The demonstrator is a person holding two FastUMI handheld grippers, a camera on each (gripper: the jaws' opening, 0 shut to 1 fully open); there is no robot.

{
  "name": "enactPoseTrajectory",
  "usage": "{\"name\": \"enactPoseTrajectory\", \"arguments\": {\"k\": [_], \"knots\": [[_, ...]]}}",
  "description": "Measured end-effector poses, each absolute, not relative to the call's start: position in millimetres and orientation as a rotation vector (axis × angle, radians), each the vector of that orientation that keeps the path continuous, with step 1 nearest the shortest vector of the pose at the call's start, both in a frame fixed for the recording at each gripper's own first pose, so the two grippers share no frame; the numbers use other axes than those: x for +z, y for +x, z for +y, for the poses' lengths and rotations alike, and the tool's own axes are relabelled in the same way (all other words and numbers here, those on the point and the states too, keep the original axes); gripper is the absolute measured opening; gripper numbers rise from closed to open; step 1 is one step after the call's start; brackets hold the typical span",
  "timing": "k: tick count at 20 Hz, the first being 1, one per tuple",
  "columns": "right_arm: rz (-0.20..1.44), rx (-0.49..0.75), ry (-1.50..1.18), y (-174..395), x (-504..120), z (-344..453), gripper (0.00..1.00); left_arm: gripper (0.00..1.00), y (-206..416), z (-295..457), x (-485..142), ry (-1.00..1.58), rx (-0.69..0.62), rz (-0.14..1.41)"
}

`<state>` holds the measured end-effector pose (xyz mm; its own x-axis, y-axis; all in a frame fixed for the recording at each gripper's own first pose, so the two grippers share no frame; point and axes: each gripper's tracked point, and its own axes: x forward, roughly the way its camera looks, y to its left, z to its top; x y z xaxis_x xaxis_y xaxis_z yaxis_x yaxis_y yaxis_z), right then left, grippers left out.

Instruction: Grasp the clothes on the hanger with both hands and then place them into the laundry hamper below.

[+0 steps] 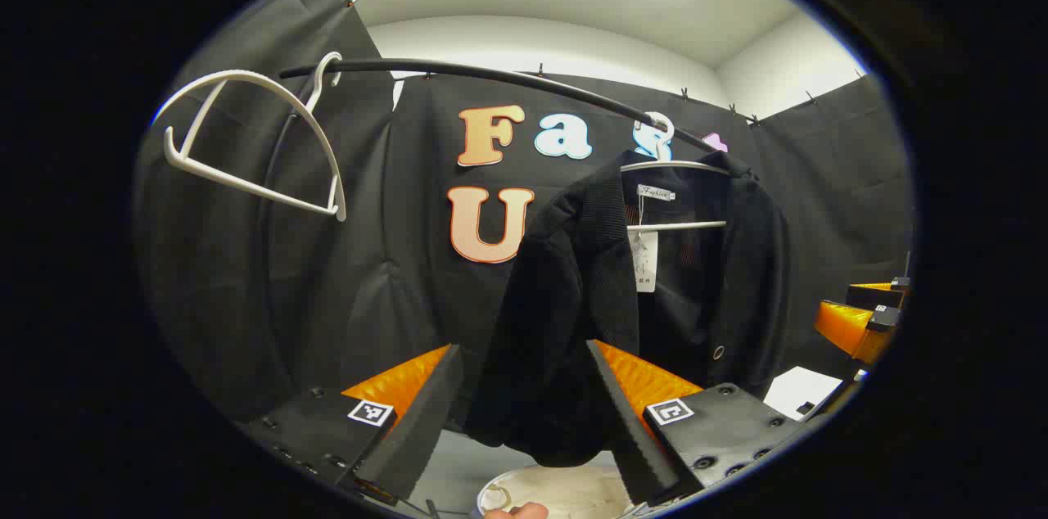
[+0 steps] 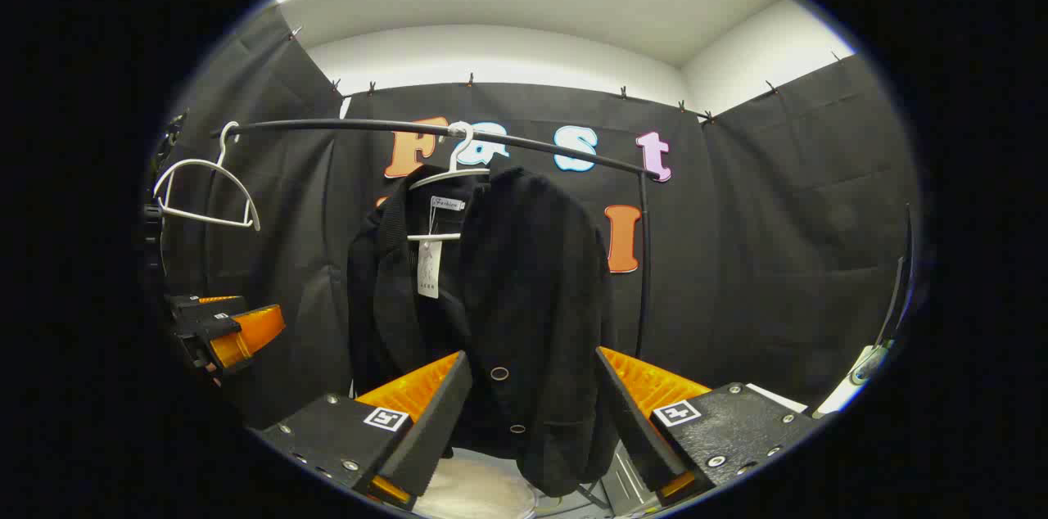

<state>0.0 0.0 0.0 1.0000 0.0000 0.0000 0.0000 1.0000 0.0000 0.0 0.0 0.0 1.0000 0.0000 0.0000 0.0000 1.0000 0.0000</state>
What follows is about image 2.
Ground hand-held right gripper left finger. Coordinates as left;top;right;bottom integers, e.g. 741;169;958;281
252;350;474;512

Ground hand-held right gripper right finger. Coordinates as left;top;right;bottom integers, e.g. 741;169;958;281
594;345;821;510

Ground black backdrop cloth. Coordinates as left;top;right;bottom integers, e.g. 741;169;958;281
160;7;922;430

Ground row of black clips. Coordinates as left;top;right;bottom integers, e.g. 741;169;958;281
287;26;844;127

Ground white paper price tag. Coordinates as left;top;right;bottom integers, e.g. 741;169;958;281
418;239;444;299

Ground black knit cardigan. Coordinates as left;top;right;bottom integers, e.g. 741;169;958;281
346;165;621;498

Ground white plastic hanger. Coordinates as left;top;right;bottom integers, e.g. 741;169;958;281
407;122;492;243
153;122;261;232

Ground grey metal frame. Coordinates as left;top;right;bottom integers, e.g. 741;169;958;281
815;204;916;419

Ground black clothes rack rail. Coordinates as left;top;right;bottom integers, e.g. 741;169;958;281
209;118;662;360

